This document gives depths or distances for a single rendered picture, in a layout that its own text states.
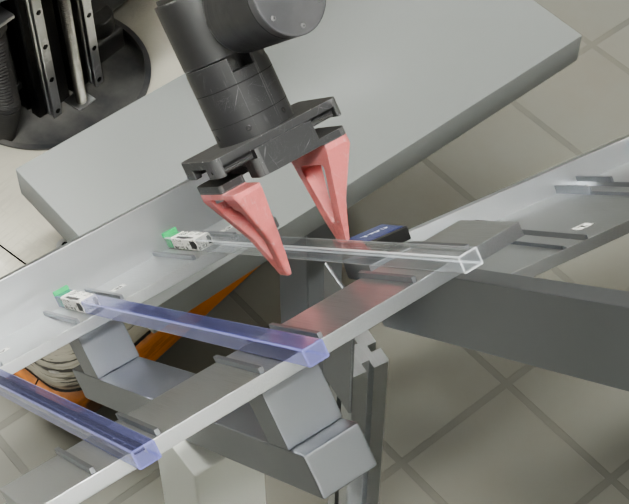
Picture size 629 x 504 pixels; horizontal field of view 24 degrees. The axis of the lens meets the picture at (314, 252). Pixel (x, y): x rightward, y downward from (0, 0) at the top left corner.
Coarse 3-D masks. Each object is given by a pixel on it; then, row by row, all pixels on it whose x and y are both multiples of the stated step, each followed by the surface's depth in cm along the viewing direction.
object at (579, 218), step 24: (624, 168) 133; (576, 192) 130; (600, 192) 126; (624, 192) 122; (528, 216) 128; (552, 216) 125; (576, 216) 121; (600, 216) 118; (624, 216) 115; (528, 240) 119; (552, 240) 116; (576, 240) 113; (600, 240) 113; (504, 264) 114; (528, 264) 111; (552, 264) 112
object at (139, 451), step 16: (0, 384) 102; (16, 384) 100; (32, 384) 98; (16, 400) 99; (32, 400) 94; (48, 400) 92; (64, 400) 91; (48, 416) 91; (64, 416) 87; (80, 416) 86; (96, 416) 84; (80, 432) 84; (96, 432) 81; (112, 432) 80; (128, 432) 78; (112, 448) 79; (128, 448) 76; (144, 448) 75; (144, 464) 75
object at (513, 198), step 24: (624, 144) 135; (552, 168) 133; (576, 168) 134; (600, 168) 135; (504, 192) 131; (528, 192) 132; (552, 192) 133; (456, 216) 130; (480, 216) 131; (504, 216) 131; (408, 240) 128
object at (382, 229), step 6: (372, 228) 123; (378, 228) 122; (384, 228) 121; (390, 228) 120; (396, 228) 119; (360, 234) 122; (366, 234) 121; (372, 234) 120; (378, 234) 119; (360, 240) 119; (366, 240) 119
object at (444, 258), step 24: (168, 240) 128; (216, 240) 117; (240, 240) 113; (288, 240) 106; (312, 240) 103; (336, 240) 100; (360, 264) 95; (384, 264) 92; (408, 264) 89; (432, 264) 86; (456, 264) 84; (480, 264) 84
